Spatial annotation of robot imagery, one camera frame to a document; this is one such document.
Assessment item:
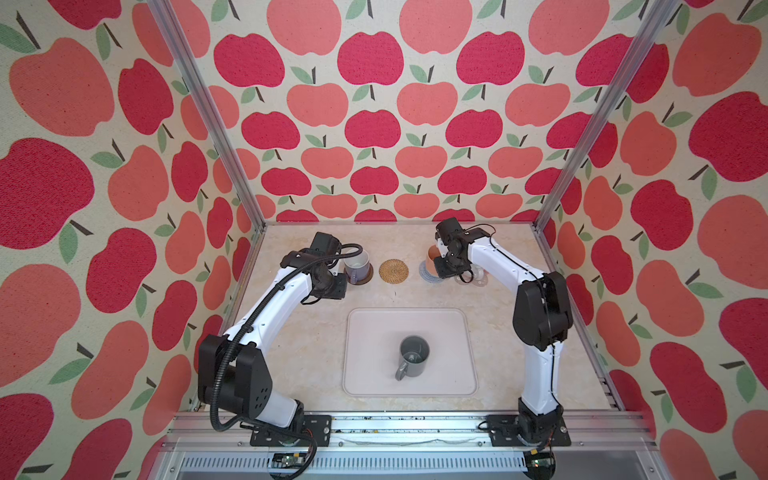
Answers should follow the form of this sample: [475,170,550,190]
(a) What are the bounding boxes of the salmon pink ceramic mug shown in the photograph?
[425,245,441,277]

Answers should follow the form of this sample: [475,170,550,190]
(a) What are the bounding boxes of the lavender ceramic mug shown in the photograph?
[343,251,371,272]

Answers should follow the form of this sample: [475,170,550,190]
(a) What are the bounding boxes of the pink flower coaster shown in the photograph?
[471,267,488,287]

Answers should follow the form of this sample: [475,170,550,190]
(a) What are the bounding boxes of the grey woven round coaster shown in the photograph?
[419,262,441,284]

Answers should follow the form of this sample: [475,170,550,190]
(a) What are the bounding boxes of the brown wooden round coaster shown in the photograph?
[345,264,374,285]

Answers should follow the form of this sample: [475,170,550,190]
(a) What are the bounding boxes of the tan rattan round coaster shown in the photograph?
[378,259,409,285]

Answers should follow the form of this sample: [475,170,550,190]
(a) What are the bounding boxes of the dark grey ceramic mug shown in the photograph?
[395,335,430,381]

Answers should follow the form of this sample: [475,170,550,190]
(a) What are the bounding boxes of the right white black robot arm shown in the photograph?
[433,218,573,445]

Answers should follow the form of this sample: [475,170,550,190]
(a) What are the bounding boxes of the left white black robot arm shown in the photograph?
[198,245,347,434]

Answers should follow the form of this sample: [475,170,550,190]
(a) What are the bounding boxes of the beige rectangular tray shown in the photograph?
[342,308,477,397]

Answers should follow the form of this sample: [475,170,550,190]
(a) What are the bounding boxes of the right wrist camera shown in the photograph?
[435,217,464,247]

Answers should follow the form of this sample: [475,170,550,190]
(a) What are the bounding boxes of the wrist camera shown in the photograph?
[435,217,464,247]
[309,232,342,257]

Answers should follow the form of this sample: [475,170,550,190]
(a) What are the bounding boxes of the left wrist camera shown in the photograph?
[309,232,342,257]

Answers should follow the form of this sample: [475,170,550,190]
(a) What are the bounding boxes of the left aluminium frame post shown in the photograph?
[148,0,266,234]

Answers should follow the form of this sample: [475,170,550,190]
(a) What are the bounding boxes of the aluminium frame post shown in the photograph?
[148,0,266,234]
[533,0,679,233]

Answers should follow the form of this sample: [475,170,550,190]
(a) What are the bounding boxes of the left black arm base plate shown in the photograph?
[249,415,332,448]

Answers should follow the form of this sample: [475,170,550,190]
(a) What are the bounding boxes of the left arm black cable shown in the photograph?
[208,242,365,480]

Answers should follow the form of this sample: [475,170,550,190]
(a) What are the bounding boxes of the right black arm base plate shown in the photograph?
[478,414,572,449]

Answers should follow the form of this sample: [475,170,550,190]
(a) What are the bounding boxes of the front aluminium frame rail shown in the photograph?
[147,410,672,479]

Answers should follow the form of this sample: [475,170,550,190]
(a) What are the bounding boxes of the right aluminium frame post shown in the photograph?
[533,0,679,233]

